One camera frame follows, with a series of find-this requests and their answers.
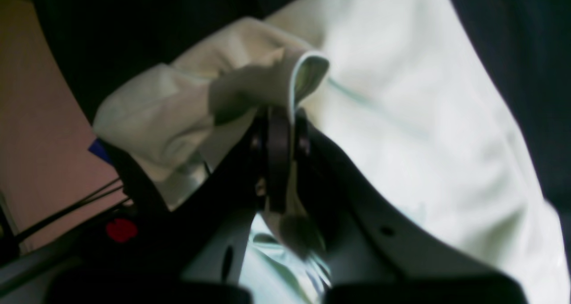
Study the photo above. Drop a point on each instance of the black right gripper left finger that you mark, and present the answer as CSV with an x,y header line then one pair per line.
x,y
193,255

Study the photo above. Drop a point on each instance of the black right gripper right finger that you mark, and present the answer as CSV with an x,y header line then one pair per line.
x,y
375,254

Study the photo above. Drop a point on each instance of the light green T-shirt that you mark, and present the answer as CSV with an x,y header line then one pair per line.
x,y
396,84

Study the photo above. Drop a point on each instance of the red black clamp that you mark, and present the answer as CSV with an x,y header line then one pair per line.
x,y
116,232

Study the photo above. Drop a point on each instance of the black table cloth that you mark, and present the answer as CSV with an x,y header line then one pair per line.
x,y
524,46

